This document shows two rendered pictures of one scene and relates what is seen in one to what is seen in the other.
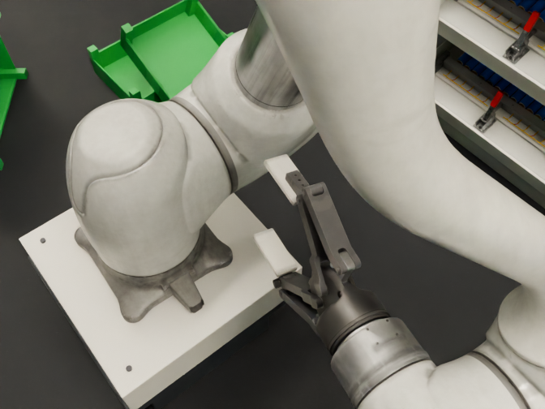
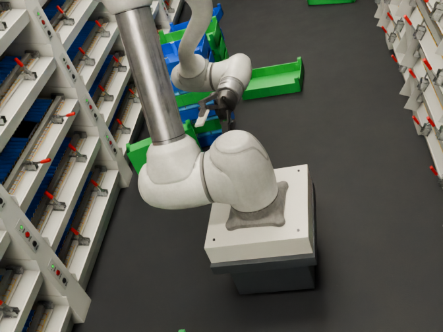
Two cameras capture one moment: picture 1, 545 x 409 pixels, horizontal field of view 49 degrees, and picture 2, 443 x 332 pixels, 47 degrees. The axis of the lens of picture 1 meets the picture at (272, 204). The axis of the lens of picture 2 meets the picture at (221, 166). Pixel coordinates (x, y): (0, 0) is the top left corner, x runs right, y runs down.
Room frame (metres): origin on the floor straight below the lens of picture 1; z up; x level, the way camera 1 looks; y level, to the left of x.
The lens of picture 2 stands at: (1.09, 1.14, 1.35)
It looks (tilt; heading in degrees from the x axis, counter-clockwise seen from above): 37 degrees down; 239
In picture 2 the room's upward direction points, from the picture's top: 22 degrees counter-clockwise
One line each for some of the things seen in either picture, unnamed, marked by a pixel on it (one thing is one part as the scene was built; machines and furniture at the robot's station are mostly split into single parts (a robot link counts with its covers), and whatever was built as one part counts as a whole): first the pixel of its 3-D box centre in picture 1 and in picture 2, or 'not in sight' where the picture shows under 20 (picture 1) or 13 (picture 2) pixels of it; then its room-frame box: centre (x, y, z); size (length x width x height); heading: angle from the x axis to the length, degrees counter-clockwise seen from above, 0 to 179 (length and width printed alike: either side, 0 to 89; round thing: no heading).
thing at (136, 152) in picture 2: not in sight; (166, 153); (0.30, -0.57, 0.10); 0.30 x 0.08 x 0.20; 148
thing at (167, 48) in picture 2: not in sight; (171, 55); (0.05, -0.64, 0.44); 0.30 x 0.20 x 0.08; 131
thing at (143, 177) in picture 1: (139, 180); (240, 167); (0.46, 0.17, 0.44); 0.18 x 0.16 x 0.22; 131
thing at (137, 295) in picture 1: (156, 248); (256, 195); (0.43, 0.17, 0.30); 0.22 x 0.18 x 0.06; 36
